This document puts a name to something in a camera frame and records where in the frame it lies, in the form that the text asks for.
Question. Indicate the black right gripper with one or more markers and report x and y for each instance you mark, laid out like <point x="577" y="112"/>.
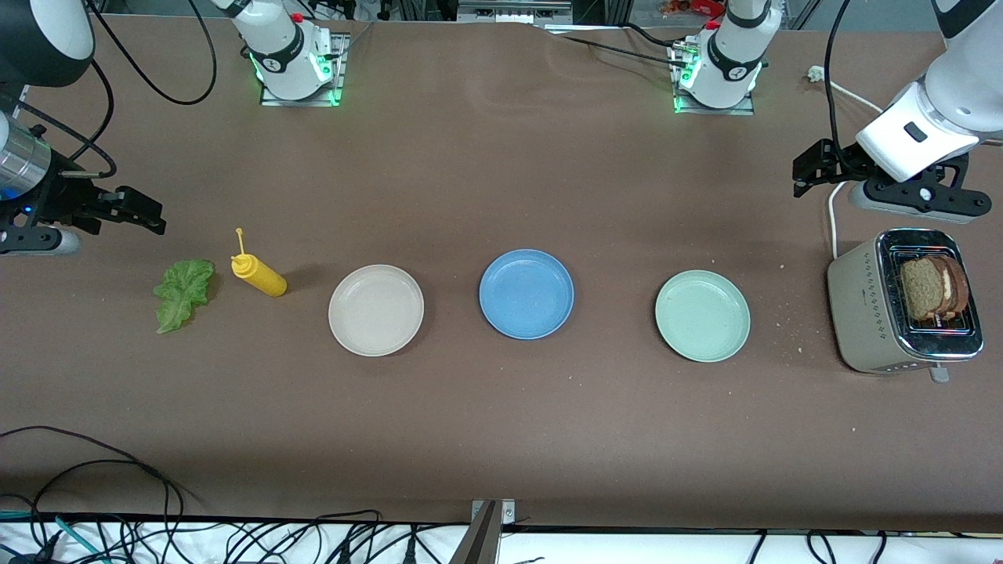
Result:
<point x="53" y="198"/>

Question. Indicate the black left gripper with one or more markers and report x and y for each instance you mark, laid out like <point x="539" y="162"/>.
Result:
<point x="845" y="162"/>

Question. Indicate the green lettuce leaf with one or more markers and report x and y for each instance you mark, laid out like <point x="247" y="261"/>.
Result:
<point x="184" y="294"/>

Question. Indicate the yellow squeeze bottle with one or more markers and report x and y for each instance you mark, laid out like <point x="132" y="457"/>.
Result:
<point x="262" y="278"/>

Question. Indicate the brown bread slice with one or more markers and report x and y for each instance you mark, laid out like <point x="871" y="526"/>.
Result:
<point x="960" y="286"/>
<point x="921" y="288"/>

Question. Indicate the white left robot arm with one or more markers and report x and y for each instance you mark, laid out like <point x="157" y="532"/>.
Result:
<point x="733" y="63"/>

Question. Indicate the light green round plate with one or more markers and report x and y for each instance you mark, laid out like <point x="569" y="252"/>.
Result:
<point x="703" y="316"/>

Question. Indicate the beige round plate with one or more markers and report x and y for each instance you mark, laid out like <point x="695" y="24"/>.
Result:
<point x="376" y="311"/>

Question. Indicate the blue round plate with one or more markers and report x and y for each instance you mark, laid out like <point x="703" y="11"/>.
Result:
<point x="526" y="294"/>

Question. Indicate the beige chrome toaster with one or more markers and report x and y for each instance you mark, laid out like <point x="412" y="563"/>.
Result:
<point x="858" y="313"/>

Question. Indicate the red object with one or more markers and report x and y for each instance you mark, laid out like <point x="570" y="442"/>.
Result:
<point x="689" y="8"/>

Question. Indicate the grey metal box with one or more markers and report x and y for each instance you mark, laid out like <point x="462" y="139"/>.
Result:
<point x="509" y="12"/>

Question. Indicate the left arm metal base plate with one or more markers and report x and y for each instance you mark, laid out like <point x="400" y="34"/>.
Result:
<point x="740" y="108"/>

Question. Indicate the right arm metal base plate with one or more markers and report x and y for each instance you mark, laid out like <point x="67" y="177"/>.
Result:
<point x="342" y="74"/>

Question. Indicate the small metal bracket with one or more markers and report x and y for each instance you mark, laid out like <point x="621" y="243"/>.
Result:
<point x="508" y="513"/>

